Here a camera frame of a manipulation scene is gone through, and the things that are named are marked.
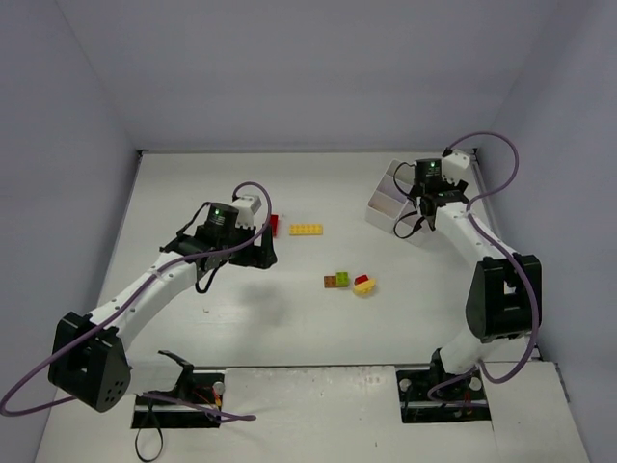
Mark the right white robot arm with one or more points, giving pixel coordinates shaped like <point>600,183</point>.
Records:
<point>505,295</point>

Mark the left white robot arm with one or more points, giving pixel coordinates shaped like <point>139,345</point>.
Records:
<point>92,361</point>

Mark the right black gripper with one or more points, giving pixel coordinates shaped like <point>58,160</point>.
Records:
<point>429,207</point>

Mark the right white container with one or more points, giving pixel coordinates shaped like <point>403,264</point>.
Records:
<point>414,225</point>

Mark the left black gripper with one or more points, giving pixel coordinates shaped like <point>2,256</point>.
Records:
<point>260,252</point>

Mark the white container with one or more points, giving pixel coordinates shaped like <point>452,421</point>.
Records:
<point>414,225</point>
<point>388,203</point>

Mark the left white container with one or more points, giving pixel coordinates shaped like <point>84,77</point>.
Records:
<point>388,203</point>

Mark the green lego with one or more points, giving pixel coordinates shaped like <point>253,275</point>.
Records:
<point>342,279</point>

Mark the yellow long lego plate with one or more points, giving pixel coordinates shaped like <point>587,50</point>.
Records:
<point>305,229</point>

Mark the brown lego plate with green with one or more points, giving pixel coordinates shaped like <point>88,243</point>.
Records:
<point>330,282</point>

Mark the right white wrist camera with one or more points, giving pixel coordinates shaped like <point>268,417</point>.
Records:
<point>455,166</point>

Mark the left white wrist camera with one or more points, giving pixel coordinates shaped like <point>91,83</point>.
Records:
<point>247,207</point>

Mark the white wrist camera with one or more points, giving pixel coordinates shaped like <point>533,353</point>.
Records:
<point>455,166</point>
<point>247,207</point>

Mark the yellow half-round lego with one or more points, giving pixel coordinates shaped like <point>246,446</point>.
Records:
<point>365,288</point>

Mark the small red lego brick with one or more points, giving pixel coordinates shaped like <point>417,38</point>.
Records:
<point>360,279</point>

